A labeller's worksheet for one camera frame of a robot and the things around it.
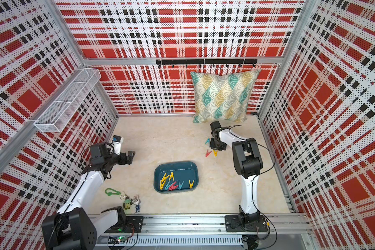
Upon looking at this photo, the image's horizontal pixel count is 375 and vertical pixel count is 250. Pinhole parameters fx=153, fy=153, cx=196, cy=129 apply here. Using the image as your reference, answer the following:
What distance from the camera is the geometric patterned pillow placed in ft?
3.03

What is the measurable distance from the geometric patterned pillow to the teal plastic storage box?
0.35 m

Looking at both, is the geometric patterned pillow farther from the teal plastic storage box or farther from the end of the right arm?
the teal plastic storage box

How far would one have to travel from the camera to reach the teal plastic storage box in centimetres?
85

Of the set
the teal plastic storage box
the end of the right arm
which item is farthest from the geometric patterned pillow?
the teal plastic storage box
